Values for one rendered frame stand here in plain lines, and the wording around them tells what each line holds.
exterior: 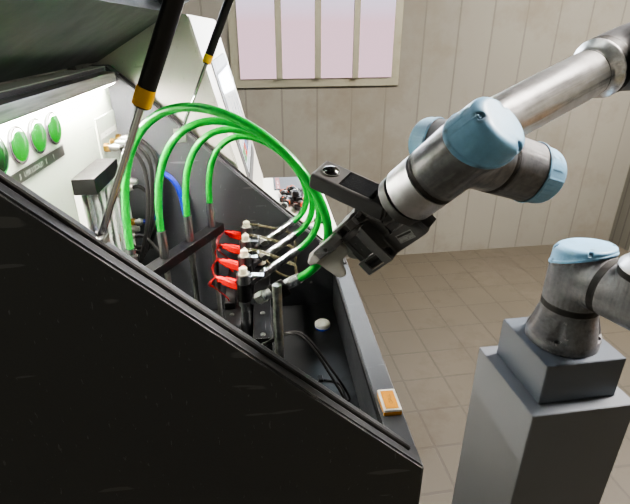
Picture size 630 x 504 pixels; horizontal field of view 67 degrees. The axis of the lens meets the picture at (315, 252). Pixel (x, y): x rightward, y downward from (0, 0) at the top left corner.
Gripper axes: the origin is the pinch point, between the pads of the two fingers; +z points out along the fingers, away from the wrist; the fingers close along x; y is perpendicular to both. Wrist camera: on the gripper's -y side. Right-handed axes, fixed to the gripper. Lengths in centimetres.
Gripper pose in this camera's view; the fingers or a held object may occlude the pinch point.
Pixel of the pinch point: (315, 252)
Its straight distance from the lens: 75.7
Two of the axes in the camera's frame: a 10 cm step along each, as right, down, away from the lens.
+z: -5.1, 4.3, 7.4
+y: 7.0, 7.1, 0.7
